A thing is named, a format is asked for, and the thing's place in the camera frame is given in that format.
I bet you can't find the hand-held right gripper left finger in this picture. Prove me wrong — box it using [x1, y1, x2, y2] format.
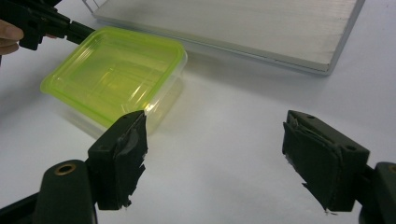
[88, 110, 149, 211]

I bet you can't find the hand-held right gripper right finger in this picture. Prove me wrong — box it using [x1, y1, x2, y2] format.
[281, 109, 371, 213]

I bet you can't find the green lidded clear container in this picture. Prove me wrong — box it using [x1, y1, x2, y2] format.
[40, 26, 189, 138]

